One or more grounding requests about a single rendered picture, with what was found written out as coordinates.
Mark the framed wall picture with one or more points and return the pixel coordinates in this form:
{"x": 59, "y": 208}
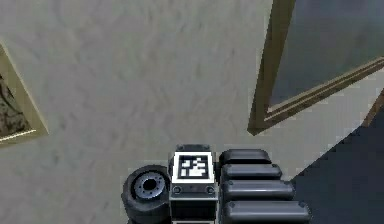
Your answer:
{"x": 13, "y": 106}

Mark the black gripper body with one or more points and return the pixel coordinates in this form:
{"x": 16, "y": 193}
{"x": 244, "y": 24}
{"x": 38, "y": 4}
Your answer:
{"x": 148, "y": 191}

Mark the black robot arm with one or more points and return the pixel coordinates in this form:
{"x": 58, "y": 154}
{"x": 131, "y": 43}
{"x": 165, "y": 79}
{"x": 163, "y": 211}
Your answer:
{"x": 253, "y": 191}

